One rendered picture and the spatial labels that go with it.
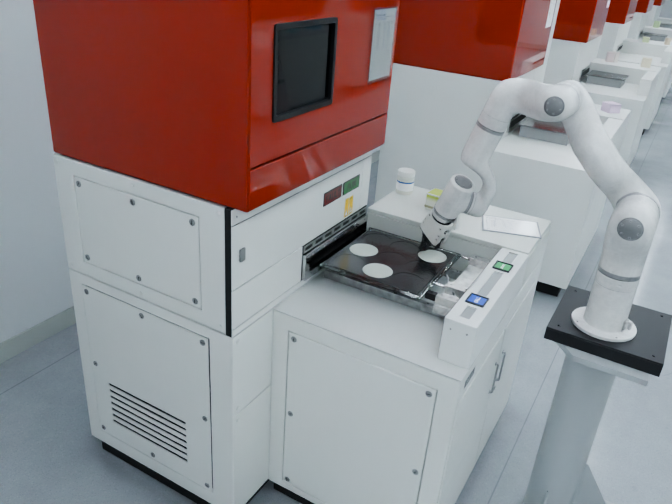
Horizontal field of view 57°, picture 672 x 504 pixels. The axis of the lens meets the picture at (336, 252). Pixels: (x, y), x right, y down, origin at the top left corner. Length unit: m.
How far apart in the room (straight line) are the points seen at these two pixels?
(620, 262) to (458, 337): 0.52
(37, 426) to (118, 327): 0.84
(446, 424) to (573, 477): 0.66
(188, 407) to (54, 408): 0.97
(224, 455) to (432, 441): 0.69
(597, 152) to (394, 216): 0.80
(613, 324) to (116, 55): 1.60
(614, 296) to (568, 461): 0.63
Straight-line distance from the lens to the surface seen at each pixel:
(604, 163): 1.89
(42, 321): 3.39
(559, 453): 2.31
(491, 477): 2.71
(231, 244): 1.69
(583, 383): 2.13
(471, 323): 1.75
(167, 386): 2.17
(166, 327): 2.02
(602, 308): 2.02
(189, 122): 1.67
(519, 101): 1.90
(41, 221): 3.19
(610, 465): 2.96
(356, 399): 1.97
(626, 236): 1.86
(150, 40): 1.71
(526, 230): 2.38
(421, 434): 1.93
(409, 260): 2.16
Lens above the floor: 1.87
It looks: 27 degrees down
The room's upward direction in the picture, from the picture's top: 4 degrees clockwise
